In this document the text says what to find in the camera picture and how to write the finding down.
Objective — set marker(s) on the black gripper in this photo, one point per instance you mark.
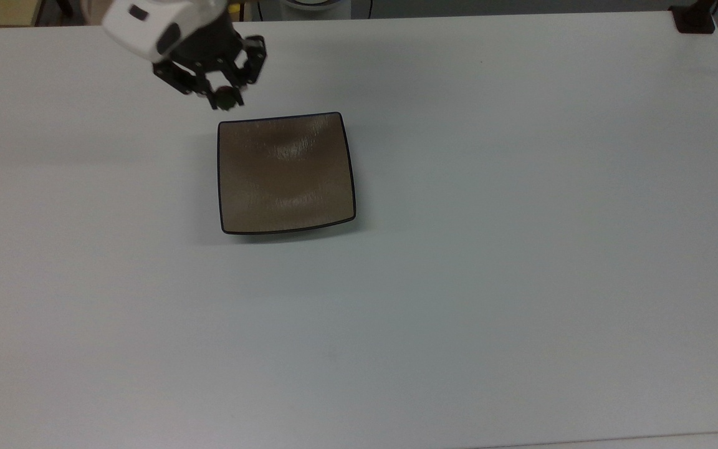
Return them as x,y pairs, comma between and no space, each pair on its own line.
212,53

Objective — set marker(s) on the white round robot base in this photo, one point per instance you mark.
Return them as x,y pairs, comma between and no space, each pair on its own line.
315,4

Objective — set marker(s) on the square brown ceramic plate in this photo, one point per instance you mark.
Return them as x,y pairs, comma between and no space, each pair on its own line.
285,174

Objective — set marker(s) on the small dark round object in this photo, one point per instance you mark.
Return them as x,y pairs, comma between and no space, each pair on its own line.
229,96

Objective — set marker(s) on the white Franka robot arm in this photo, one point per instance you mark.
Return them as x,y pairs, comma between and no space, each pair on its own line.
141,28

